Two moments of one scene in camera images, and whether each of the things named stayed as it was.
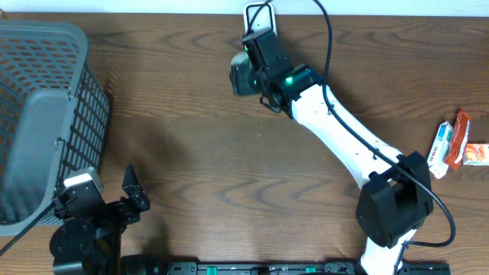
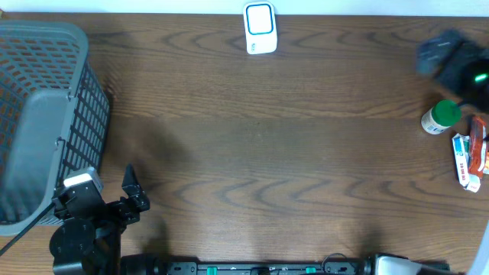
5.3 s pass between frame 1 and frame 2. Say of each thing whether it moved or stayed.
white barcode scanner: stayed
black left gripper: stayed
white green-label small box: moved
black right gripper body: moved
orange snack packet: moved
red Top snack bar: moved
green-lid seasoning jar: moved
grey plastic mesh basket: stayed
